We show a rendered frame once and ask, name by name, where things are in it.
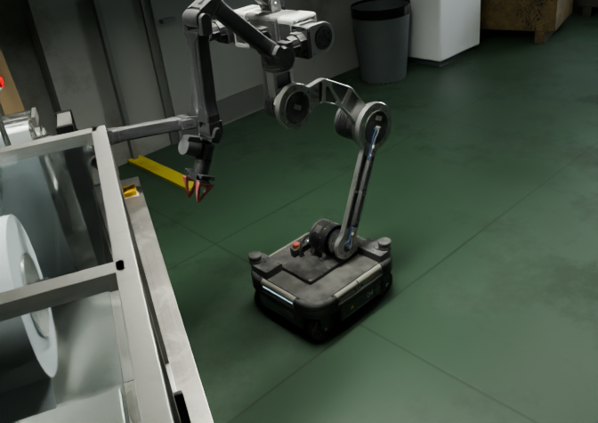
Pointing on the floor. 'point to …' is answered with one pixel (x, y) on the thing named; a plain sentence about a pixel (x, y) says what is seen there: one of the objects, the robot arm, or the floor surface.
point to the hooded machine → (440, 15)
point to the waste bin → (382, 38)
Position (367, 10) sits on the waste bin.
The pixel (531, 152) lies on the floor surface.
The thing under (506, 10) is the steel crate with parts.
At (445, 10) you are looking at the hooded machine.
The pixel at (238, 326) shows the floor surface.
